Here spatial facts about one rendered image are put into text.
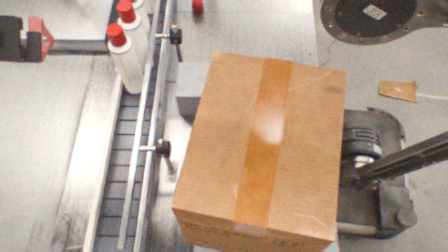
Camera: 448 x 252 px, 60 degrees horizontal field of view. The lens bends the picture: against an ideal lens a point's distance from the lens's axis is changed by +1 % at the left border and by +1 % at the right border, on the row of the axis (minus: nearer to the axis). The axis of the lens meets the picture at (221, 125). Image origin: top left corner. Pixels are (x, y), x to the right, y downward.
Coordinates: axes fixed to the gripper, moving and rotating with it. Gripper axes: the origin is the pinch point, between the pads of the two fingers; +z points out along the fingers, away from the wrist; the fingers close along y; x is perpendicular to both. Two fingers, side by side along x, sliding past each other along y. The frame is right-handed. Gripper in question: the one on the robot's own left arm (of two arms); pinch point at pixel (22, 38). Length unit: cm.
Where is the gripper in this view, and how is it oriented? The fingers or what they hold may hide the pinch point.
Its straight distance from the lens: 75.0
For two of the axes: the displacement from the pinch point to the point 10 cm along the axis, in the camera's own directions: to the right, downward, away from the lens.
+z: 1.0, -1.9, 9.8
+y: -9.9, -0.8, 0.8
